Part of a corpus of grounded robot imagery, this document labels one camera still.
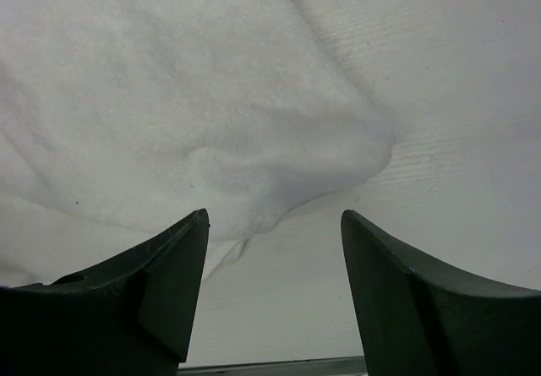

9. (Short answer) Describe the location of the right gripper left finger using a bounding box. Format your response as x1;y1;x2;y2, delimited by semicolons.
1;209;210;375

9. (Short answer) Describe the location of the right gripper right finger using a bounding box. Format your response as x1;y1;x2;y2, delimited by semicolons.
341;210;540;375

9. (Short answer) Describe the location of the white towel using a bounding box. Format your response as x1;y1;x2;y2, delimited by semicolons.
0;0;396;288

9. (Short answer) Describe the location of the aluminium mounting rail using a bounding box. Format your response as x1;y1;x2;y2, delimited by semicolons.
177;356;368;375

